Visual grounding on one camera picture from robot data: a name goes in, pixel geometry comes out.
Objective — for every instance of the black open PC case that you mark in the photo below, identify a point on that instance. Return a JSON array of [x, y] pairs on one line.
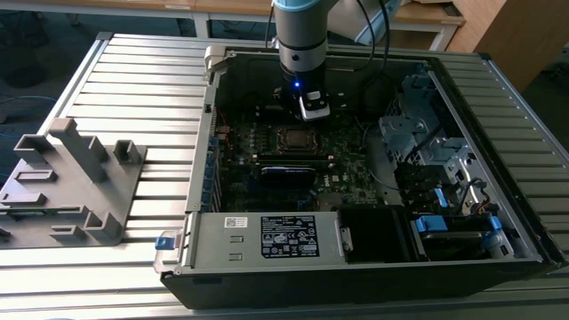
[[355, 286]]

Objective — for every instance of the pale metal bay bracket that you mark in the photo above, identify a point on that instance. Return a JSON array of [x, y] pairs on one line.
[[449, 146]]

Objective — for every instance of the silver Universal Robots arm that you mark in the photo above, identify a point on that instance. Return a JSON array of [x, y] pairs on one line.
[[302, 33]]

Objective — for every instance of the blue plastic bay latch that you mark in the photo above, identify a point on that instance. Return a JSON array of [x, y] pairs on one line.
[[494, 230]]

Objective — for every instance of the black CPU socket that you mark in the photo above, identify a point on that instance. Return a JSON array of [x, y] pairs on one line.
[[277, 150]]

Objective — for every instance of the grey case release latch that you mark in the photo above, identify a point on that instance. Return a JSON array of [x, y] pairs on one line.
[[214, 55]]

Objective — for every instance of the green RAM stick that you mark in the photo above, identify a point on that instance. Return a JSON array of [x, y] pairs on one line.
[[44, 212]]

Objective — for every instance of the green motherboard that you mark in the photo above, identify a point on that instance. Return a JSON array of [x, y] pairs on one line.
[[350, 160]]

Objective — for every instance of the silver metal drive cage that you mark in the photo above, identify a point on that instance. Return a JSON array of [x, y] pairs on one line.
[[397, 128]]

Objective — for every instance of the grey chipset heatsink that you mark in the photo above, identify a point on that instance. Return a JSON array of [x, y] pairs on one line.
[[329, 202]]

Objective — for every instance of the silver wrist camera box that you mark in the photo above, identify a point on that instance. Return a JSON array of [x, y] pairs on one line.
[[315, 108]]

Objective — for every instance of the long wooden desk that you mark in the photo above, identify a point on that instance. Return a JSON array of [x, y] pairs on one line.
[[110, 3]]

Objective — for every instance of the wooden desk with white legs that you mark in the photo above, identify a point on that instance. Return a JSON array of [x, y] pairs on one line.
[[439, 18]]

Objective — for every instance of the black graphics card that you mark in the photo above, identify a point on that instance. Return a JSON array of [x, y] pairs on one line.
[[289, 183]]

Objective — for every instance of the black RAM slot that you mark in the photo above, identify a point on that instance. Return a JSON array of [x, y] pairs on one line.
[[289, 156], [289, 163]]

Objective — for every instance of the blue disk carrier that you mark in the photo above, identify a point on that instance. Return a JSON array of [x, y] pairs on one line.
[[430, 223]]

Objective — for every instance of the silver power supply unit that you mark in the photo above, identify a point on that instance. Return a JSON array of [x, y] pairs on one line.
[[213, 240]]

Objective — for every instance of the blue case tab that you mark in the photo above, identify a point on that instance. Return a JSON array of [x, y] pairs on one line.
[[162, 242]]

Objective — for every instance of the black disk drive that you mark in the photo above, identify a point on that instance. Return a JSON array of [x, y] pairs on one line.
[[450, 246]]

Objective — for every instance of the grey plastic parts rack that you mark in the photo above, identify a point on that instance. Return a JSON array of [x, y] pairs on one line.
[[88, 200]]

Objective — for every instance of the small blue connector clip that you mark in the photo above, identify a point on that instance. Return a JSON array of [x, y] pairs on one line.
[[439, 197]]

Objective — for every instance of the brown wooden cabinet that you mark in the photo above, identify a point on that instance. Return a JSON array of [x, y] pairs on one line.
[[510, 33]]

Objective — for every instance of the silver square CPU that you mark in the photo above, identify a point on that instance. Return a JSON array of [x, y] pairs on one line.
[[298, 137]]

